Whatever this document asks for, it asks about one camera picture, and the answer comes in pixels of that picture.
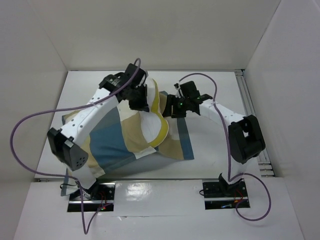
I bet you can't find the white pillow yellow edge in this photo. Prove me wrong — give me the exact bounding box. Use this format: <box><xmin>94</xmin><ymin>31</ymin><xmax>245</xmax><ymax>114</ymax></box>
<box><xmin>139</xmin><ymin>77</ymin><xmax>169</xmax><ymax>148</ymax></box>

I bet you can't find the blue beige checked pillowcase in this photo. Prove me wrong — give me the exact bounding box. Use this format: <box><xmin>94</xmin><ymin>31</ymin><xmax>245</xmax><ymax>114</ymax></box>
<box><xmin>81</xmin><ymin>101</ymin><xmax>195</xmax><ymax>178</ymax></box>

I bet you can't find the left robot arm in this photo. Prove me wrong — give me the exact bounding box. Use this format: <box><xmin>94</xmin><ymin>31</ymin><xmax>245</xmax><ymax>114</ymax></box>
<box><xmin>47</xmin><ymin>58</ymin><xmax>150</xmax><ymax>200</ymax></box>

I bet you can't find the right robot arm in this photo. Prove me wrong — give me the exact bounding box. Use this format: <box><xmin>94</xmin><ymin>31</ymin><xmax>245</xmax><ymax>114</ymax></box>
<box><xmin>162</xmin><ymin>81</ymin><xmax>266</xmax><ymax>196</ymax></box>

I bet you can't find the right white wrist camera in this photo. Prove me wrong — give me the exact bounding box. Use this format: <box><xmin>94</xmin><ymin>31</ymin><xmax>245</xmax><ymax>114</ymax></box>
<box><xmin>174</xmin><ymin>82</ymin><xmax>183</xmax><ymax>99</ymax></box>

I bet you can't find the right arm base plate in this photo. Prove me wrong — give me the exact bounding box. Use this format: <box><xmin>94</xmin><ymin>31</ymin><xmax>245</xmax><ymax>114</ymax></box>
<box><xmin>199</xmin><ymin>174</ymin><xmax>251</xmax><ymax>210</ymax></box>

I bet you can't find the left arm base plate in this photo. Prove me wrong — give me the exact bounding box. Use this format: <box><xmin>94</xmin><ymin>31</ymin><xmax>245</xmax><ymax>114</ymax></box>
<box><xmin>67</xmin><ymin>183</ymin><xmax>116</xmax><ymax>213</ymax></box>

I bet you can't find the aluminium rail front edge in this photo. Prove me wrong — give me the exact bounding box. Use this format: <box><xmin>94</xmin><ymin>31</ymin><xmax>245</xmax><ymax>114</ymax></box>
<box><xmin>34</xmin><ymin>177</ymin><xmax>251</xmax><ymax>183</ymax></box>

